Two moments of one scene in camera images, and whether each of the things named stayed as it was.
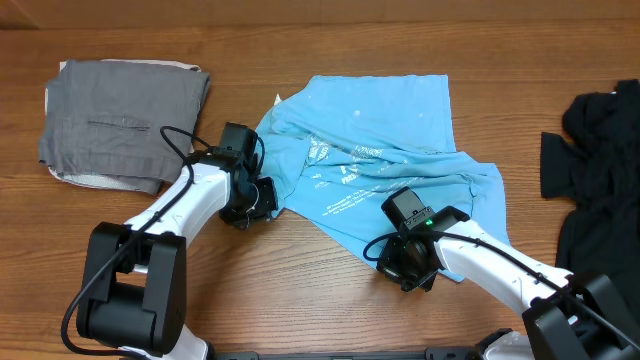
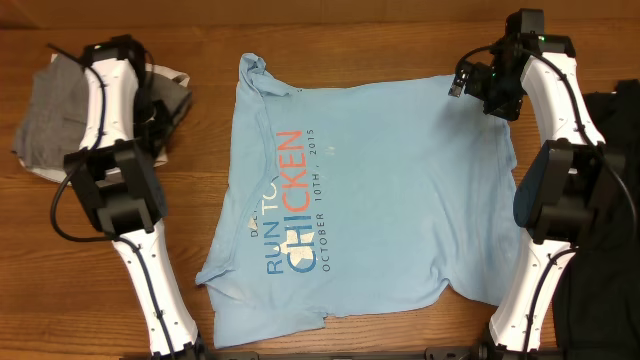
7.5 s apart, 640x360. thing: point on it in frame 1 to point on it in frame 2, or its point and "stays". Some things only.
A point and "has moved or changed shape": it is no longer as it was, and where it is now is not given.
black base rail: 451,353 stays
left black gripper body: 258,199 to 151,115
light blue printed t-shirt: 337,147 has moved or changed shape
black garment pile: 599,169 stays
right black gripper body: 398,263 to 499,89
